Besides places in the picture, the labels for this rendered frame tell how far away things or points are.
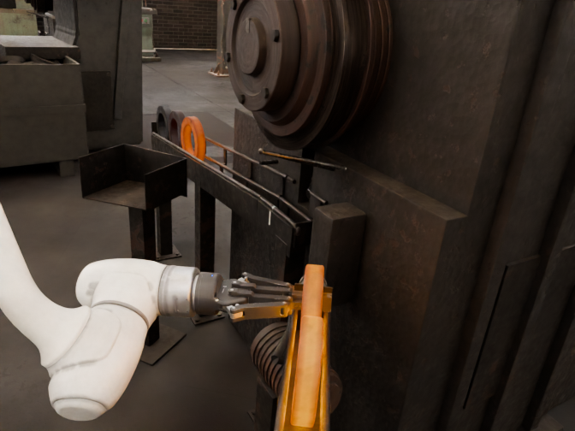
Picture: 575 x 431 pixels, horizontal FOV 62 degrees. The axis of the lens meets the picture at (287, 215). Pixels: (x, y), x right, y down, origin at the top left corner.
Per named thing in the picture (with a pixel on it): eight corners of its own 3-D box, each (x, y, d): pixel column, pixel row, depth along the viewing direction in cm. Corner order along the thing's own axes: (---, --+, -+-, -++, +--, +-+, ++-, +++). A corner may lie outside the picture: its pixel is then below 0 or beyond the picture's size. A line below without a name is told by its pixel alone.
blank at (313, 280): (324, 252, 91) (307, 251, 91) (323, 288, 76) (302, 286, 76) (319, 326, 95) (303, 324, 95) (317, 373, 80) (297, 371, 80)
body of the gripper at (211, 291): (204, 297, 91) (252, 300, 91) (192, 324, 84) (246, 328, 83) (203, 262, 88) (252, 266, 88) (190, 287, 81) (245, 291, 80)
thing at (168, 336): (135, 314, 196) (124, 143, 167) (188, 335, 187) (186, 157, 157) (97, 342, 179) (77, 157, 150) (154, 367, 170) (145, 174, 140)
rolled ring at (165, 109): (166, 107, 205) (174, 106, 206) (154, 103, 220) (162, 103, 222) (168, 150, 210) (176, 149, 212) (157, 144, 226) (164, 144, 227)
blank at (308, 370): (324, 299, 76) (303, 297, 76) (323, 355, 61) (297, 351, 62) (314, 382, 81) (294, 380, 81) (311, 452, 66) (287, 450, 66)
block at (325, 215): (338, 285, 123) (350, 199, 114) (357, 302, 117) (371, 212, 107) (303, 294, 118) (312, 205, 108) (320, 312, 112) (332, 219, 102)
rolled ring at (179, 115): (180, 112, 190) (188, 112, 191) (166, 109, 205) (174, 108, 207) (182, 159, 195) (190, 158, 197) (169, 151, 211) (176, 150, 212)
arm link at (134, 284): (178, 288, 94) (158, 345, 84) (101, 282, 95) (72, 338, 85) (169, 248, 87) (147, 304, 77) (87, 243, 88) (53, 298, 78)
